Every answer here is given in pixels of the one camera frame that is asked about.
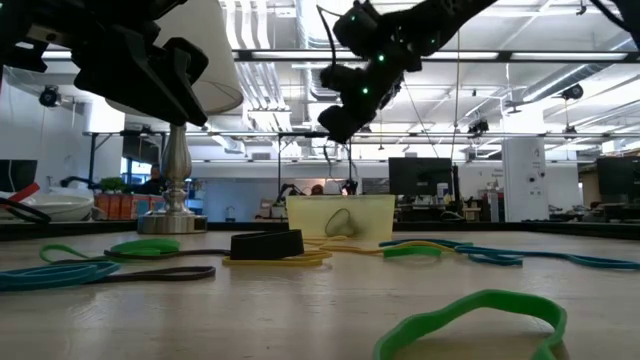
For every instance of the thin yellow rubber band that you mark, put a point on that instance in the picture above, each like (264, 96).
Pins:
(350, 248)
(440, 244)

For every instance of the black monitor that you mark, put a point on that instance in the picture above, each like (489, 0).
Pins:
(620, 177)
(17, 175)
(420, 176)

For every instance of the small green potted plant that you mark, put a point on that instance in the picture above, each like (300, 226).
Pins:
(112, 184)

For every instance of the white bowl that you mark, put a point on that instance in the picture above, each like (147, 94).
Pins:
(60, 207)

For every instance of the silver lamp white shade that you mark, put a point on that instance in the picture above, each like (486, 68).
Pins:
(175, 165)

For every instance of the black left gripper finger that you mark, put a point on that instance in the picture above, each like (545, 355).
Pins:
(135, 80)
(190, 60)

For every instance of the black aluminium table frame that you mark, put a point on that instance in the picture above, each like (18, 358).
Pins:
(75, 229)

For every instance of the thin dark brown rubber band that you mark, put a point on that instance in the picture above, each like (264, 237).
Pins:
(175, 273)

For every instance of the yellow translucent plastic bin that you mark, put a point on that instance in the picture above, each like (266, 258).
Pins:
(370, 215)

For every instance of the thin green rubber band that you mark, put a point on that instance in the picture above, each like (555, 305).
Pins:
(60, 247)

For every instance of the orange box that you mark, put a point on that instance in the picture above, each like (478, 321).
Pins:
(115, 207)

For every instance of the black ceiling mounted camera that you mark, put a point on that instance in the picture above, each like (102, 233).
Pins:
(49, 96)
(573, 92)

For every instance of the black overhead frame beam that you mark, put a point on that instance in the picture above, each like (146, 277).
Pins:
(239, 56)

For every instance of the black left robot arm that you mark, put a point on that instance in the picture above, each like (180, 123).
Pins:
(60, 10)

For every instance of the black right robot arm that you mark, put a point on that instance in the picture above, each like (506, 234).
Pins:
(450, 20)

